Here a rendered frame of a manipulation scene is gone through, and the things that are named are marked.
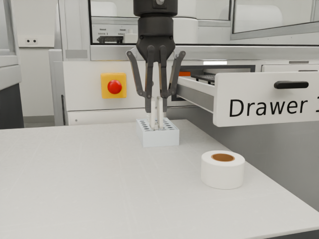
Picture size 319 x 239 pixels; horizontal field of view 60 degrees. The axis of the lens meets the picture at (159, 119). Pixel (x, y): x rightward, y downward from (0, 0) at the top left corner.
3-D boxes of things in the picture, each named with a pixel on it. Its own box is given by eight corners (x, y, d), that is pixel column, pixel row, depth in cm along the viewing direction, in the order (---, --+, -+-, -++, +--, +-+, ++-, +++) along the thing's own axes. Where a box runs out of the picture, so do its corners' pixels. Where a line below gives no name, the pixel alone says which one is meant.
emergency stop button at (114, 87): (122, 94, 78) (121, 79, 77) (107, 94, 77) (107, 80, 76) (121, 92, 80) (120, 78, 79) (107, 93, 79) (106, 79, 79)
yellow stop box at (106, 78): (127, 98, 80) (126, 73, 79) (101, 99, 79) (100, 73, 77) (125, 96, 85) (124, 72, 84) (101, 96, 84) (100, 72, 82)
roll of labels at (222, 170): (252, 182, 45) (254, 160, 44) (220, 194, 42) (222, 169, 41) (221, 168, 51) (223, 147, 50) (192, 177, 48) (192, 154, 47)
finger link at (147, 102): (151, 90, 60) (137, 90, 60) (151, 113, 61) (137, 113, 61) (150, 89, 62) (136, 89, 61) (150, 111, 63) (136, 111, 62)
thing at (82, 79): (348, 98, 105) (354, 59, 102) (66, 111, 82) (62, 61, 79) (229, 77, 195) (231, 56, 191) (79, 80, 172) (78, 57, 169)
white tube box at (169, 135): (179, 145, 64) (179, 129, 63) (143, 147, 62) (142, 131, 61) (166, 131, 76) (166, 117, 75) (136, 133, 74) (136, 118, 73)
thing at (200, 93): (321, 112, 65) (325, 86, 63) (220, 117, 59) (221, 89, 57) (237, 90, 102) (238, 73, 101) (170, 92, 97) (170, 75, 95)
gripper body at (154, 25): (137, 14, 53) (138, 63, 55) (180, 15, 55) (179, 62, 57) (133, 18, 60) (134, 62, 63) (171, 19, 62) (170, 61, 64)
